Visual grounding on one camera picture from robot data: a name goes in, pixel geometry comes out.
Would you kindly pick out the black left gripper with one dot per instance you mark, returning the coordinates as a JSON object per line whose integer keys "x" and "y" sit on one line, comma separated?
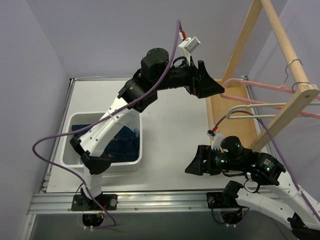
{"x": 196, "y": 81}

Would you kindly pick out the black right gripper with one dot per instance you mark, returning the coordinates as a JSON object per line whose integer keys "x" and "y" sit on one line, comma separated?
{"x": 207, "y": 159}

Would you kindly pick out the pink clothes hanger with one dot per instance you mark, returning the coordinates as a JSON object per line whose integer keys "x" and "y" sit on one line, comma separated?
{"x": 242, "y": 92}

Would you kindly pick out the dark blue denim skirt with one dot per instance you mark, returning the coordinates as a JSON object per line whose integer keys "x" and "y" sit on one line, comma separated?
{"x": 124, "y": 146}

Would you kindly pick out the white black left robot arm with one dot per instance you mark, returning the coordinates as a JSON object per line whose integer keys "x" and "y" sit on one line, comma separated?
{"x": 155, "y": 74}

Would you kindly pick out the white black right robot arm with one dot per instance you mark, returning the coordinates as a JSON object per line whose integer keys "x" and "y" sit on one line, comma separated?
{"x": 276, "y": 195}

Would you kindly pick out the wooden clothes rack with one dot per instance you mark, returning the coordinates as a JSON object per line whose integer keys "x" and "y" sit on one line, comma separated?
{"x": 291, "y": 53}

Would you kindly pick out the white plastic basket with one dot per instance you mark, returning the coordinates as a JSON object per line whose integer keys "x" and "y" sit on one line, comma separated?
{"x": 71, "y": 159}

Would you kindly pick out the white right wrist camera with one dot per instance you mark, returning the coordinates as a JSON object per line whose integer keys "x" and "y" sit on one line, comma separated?
{"x": 216, "y": 138}

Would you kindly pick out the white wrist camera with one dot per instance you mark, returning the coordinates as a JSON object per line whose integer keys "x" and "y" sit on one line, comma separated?
{"x": 216, "y": 138}
{"x": 187, "y": 46}

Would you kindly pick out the aluminium mounting rail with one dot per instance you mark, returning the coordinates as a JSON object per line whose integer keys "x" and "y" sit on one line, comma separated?
{"x": 127, "y": 202}

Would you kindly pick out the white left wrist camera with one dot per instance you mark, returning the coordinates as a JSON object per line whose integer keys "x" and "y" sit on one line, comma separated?
{"x": 187, "y": 46}

